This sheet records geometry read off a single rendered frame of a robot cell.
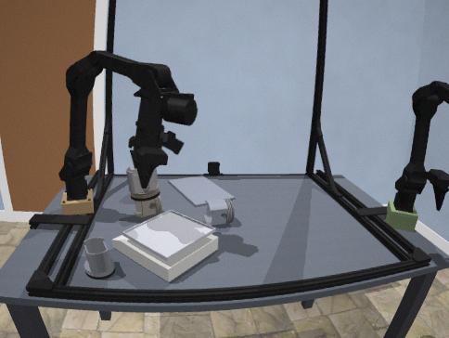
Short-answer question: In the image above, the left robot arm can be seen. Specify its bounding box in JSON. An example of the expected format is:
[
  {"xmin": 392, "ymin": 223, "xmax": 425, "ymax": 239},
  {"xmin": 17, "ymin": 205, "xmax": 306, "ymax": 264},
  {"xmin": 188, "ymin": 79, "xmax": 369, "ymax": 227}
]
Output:
[{"xmin": 393, "ymin": 81, "xmax": 449, "ymax": 213}]

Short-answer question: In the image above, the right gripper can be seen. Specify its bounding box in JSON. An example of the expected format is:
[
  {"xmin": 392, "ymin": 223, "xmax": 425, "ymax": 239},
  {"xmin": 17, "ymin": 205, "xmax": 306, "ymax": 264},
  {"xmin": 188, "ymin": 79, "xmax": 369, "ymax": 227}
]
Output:
[{"xmin": 128, "ymin": 117, "xmax": 168, "ymax": 189}]

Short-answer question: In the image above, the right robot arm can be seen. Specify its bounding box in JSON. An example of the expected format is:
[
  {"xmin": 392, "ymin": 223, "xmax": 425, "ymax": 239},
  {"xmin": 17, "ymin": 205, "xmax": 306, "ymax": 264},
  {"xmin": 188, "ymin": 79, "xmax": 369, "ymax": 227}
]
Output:
[{"xmin": 58, "ymin": 50, "xmax": 198, "ymax": 201}]

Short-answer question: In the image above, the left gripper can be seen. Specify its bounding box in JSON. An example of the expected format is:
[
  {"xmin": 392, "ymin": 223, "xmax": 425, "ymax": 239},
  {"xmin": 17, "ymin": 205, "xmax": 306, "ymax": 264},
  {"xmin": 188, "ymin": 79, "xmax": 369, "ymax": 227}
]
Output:
[{"xmin": 427, "ymin": 169, "xmax": 449, "ymax": 211}]

